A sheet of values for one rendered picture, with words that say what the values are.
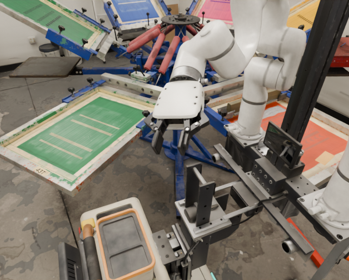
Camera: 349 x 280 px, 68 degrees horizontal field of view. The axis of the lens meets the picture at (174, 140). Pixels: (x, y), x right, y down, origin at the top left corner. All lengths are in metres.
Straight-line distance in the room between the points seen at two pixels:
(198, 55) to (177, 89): 0.10
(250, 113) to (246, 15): 0.43
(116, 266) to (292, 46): 0.86
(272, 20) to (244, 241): 1.61
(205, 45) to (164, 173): 2.00
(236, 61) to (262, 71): 0.34
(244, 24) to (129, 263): 0.74
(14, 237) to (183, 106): 2.05
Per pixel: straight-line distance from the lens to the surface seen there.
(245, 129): 1.08
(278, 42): 0.93
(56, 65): 2.44
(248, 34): 0.71
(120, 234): 0.93
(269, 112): 1.66
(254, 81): 0.98
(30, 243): 2.32
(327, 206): 0.87
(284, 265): 2.12
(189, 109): 0.52
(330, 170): 1.31
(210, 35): 0.59
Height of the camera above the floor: 1.78
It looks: 38 degrees down
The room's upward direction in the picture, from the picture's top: straight up
